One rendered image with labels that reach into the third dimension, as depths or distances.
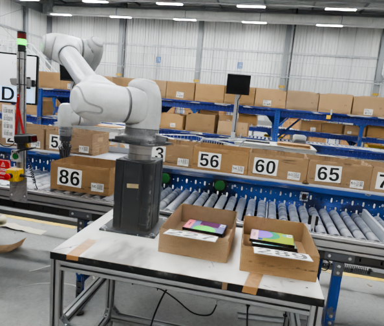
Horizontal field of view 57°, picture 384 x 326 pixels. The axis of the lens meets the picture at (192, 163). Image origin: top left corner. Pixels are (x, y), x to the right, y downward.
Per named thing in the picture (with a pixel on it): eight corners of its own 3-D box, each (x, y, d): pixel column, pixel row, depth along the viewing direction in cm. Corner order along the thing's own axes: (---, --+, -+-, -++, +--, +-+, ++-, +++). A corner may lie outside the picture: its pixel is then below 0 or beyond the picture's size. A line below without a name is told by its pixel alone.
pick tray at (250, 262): (238, 270, 132) (241, 245, 130) (241, 234, 170) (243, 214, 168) (317, 282, 128) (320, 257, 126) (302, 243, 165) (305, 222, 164)
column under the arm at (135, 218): (154, 239, 155) (160, 165, 149) (99, 230, 159) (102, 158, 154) (169, 220, 180) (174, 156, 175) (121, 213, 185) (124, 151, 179)
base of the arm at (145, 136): (157, 145, 149) (158, 131, 149) (112, 138, 157) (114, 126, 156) (175, 143, 166) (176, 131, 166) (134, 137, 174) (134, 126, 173)
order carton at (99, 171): (49, 188, 220) (50, 161, 217) (73, 178, 249) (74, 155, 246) (108, 196, 213) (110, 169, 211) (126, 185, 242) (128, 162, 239)
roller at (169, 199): (150, 215, 202) (151, 206, 201) (174, 194, 252) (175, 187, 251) (159, 216, 201) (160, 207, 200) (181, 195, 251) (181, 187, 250)
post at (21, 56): (9, 200, 216) (8, 50, 201) (14, 198, 221) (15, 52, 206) (26, 203, 214) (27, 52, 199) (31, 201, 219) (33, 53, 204)
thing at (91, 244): (49, 259, 135) (49, 251, 134) (112, 214, 191) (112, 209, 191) (324, 308, 117) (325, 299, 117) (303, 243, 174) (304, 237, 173)
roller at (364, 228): (371, 249, 179) (373, 240, 178) (349, 218, 229) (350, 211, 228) (381, 251, 178) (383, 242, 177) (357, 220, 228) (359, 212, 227)
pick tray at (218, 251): (156, 251, 143) (158, 228, 141) (180, 222, 180) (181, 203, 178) (227, 263, 137) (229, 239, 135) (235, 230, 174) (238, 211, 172)
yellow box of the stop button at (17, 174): (3, 181, 206) (2, 169, 205) (13, 178, 214) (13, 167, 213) (24, 184, 203) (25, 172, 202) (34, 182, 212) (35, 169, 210)
